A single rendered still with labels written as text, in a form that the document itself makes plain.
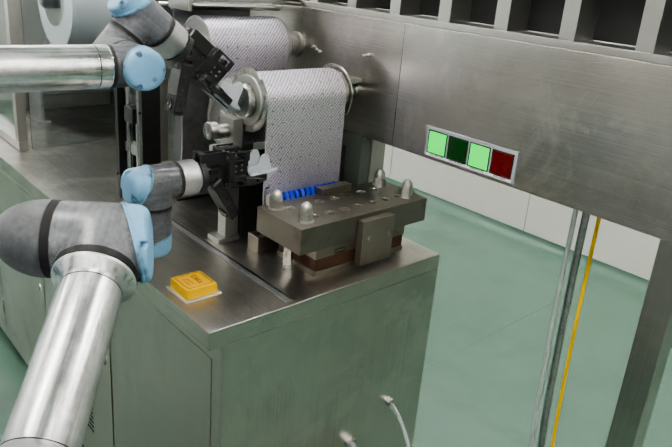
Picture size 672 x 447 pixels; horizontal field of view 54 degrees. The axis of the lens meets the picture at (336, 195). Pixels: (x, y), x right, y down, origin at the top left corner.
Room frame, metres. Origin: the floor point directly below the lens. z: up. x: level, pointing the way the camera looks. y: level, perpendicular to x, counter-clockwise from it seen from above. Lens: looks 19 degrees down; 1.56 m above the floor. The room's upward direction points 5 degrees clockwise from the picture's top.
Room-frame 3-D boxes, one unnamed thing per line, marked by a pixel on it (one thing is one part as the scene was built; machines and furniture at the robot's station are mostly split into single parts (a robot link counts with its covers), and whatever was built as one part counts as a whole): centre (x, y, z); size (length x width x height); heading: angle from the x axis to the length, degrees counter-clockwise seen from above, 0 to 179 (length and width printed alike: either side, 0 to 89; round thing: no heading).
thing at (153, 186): (1.25, 0.37, 1.11); 0.11 x 0.08 x 0.09; 133
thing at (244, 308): (2.20, 0.83, 0.88); 2.52 x 0.66 x 0.04; 43
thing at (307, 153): (1.52, 0.08, 1.11); 0.23 x 0.01 x 0.18; 133
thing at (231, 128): (1.48, 0.27, 1.05); 0.06 x 0.05 x 0.31; 133
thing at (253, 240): (1.52, 0.08, 0.92); 0.28 x 0.04 x 0.04; 133
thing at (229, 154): (1.36, 0.26, 1.12); 0.12 x 0.08 x 0.09; 133
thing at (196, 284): (1.21, 0.28, 0.91); 0.07 x 0.07 x 0.02; 43
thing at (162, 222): (1.25, 0.39, 1.01); 0.11 x 0.08 x 0.11; 95
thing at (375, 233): (1.41, -0.10, 0.96); 0.10 x 0.03 x 0.11; 133
